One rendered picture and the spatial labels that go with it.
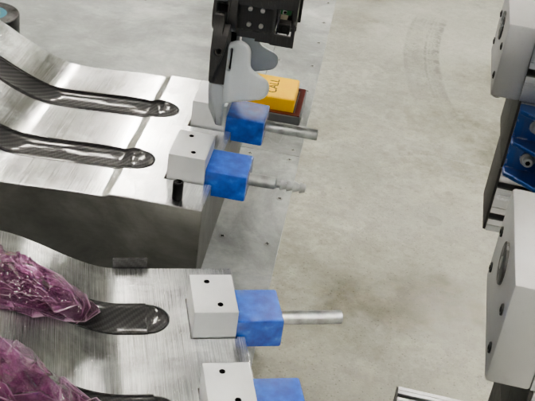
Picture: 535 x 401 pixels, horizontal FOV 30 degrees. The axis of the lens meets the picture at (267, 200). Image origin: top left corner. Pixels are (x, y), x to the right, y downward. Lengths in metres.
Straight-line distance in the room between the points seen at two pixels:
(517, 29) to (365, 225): 1.46
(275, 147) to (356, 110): 1.90
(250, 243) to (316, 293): 1.27
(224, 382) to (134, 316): 0.13
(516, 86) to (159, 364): 0.57
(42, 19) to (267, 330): 0.78
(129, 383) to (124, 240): 0.20
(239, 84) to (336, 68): 2.37
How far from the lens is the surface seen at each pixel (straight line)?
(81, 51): 1.39
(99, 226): 0.94
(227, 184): 0.94
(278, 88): 1.26
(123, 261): 0.88
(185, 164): 0.94
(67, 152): 1.00
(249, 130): 1.03
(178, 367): 0.79
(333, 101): 3.13
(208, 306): 0.81
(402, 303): 2.32
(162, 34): 1.46
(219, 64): 0.98
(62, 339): 0.79
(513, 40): 1.16
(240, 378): 0.75
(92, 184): 0.94
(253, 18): 0.98
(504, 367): 0.75
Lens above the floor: 1.39
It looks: 33 degrees down
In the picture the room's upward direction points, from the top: 8 degrees clockwise
